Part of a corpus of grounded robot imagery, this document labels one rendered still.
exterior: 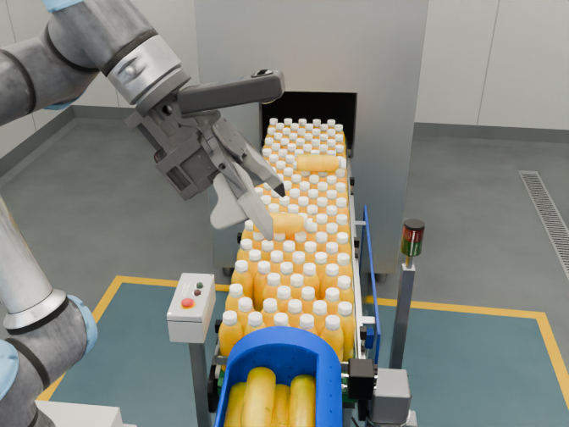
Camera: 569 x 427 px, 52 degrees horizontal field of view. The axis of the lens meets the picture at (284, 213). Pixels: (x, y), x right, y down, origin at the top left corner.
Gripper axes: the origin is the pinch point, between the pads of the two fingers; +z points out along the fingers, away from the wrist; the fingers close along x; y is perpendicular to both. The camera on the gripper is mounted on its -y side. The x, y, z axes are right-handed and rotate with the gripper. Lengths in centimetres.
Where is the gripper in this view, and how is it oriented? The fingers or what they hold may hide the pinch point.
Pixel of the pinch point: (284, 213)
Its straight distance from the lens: 68.7
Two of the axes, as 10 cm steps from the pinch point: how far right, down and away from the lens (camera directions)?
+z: 6.2, 7.6, 2.2
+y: -7.8, 5.6, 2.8
